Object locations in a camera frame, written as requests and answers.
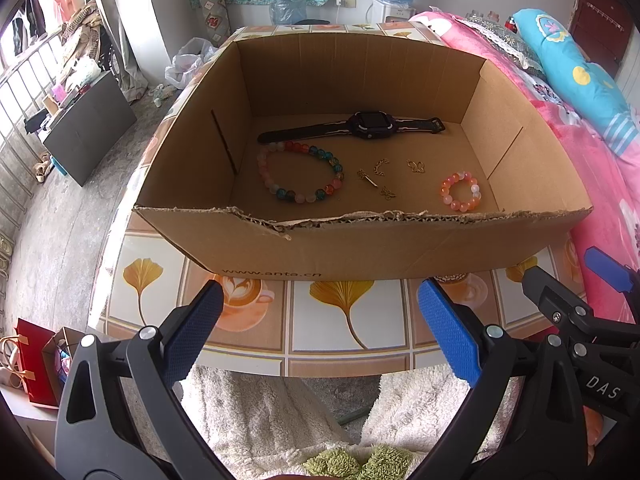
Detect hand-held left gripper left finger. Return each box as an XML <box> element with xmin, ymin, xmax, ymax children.
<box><xmin>54</xmin><ymin>279</ymin><xmax>226</xmax><ymax>480</ymax></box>

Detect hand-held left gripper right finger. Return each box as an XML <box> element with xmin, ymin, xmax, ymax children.
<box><xmin>407</xmin><ymin>276</ymin><xmax>588</xmax><ymax>480</ymax></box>

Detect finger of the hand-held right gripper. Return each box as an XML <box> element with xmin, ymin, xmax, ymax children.
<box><xmin>520</xmin><ymin>264</ymin><xmax>598</xmax><ymax>331</ymax></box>
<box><xmin>584</xmin><ymin>246</ymin><xmax>640</xmax><ymax>293</ymax></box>

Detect brown cardboard box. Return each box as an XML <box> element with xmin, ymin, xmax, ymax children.
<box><xmin>132</xmin><ymin>25</ymin><xmax>593</xmax><ymax>281</ymax></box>

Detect orange bead bracelet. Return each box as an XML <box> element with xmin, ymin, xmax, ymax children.
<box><xmin>440</xmin><ymin>170</ymin><xmax>484</xmax><ymax>212</ymax></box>

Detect multicolour bead bracelet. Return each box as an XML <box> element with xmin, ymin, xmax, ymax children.
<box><xmin>256</xmin><ymin>141</ymin><xmax>346</xmax><ymax>204</ymax></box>

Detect dark purple smart watch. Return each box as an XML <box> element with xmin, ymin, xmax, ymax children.
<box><xmin>257</xmin><ymin>110</ymin><xmax>448</xmax><ymax>145</ymax></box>

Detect pink floral blanket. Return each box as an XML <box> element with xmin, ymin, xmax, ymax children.
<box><xmin>407</xmin><ymin>10</ymin><xmax>640</xmax><ymax>361</ymax></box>

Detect table with leaf patterned cover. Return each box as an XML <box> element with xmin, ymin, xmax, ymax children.
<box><xmin>87</xmin><ymin>22</ymin><xmax>601</xmax><ymax>378</ymax></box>

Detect white fluffy blanket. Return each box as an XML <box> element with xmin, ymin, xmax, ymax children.
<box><xmin>135</xmin><ymin>362</ymin><xmax>521</xmax><ymax>480</ymax></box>

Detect brown paper bag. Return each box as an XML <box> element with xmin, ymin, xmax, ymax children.
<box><xmin>42</xmin><ymin>327</ymin><xmax>83</xmax><ymax>391</ymax></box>

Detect red paper bag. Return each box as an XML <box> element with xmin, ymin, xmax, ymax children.
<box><xmin>12</xmin><ymin>317</ymin><xmax>63</xmax><ymax>408</ymax></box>

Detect green fuzzy cloth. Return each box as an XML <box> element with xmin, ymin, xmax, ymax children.
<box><xmin>300</xmin><ymin>442</ymin><xmax>416</xmax><ymax>480</ymax></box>

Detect blue patterned pillow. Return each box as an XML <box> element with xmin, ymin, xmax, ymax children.
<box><xmin>512</xmin><ymin>8</ymin><xmax>640</xmax><ymax>156</ymax></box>

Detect grey cabinet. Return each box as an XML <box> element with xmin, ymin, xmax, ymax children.
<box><xmin>42</xmin><ymin>70</ymin><xmax>138</xmax><ymax>188</ymax></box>

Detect grey lace trimmed pillow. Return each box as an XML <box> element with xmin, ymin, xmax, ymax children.
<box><xmin>452</xmin><ymin>10</ymin><xmax>548</xmax><ymax>68</ymax></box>

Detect dark red door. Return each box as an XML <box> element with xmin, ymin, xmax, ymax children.
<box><xmin>567</xmin><ymin>0</ymin><xmax>636</xmax><ymax>66</ymax></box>

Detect white plastic bag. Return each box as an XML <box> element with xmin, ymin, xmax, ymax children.
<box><xmin>165</xmin><ymin>37</ymin><xmax>218</xmax><ymax>91</ymax></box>

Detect metal window railing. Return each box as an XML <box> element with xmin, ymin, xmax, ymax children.
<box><xmin>0</xmin><ymin>30</ymin><xmax>66</xmax><ymax>221</ymax></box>

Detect white water dispenser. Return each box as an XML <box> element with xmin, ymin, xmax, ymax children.
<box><xmin>367</xmin><ymin>0</ymin><xmax>418</xmax><ymax>23</ymax></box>

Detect large clear plastic bottle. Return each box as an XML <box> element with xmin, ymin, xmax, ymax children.
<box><xmin>270</xmin><ymin>0</ymin><xmax>308</xmax><ymax>26</ymax></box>

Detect hanging clothes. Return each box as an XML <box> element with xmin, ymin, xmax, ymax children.
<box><xmin>10</xmin><ymin>0</ymin><xmax>116</xmax><ymax>61</ymax></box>

